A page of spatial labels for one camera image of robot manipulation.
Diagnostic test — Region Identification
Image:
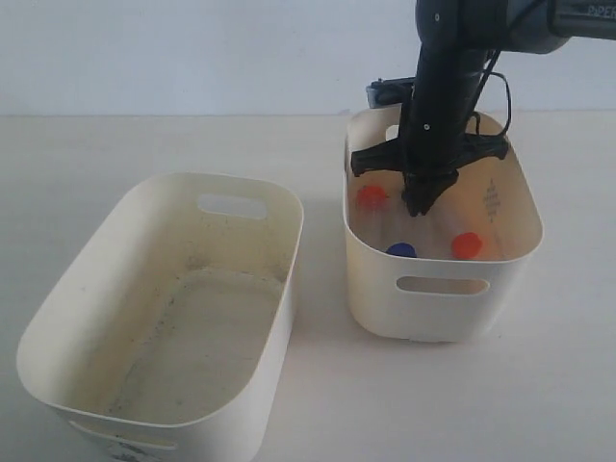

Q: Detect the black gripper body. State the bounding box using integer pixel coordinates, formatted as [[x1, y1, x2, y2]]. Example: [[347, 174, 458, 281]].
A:
[[350, 47, 509, 178]]

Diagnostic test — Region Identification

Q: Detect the red-capped tube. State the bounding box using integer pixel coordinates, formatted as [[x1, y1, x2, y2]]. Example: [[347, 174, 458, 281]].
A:
[[434, 206, 483, 260], [355, 185, 389, 246]]

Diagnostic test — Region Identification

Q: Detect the blue-capped tube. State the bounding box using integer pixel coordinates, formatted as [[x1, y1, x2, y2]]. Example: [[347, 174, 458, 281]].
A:
[[384, 211, 419, 260]]

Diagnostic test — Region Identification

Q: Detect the cream plastic bin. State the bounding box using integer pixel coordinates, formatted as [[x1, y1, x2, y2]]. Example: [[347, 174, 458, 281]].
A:
[[343, 108, 545, 346], [16, 172, 304, 461]]

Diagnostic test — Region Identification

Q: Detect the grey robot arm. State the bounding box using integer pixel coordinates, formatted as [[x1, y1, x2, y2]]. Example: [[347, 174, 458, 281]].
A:
[[350, 0, 615, 217]]

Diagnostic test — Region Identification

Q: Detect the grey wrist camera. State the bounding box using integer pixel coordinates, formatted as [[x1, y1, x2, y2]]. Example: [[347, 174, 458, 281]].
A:
[[366, 77, 415, 109]]

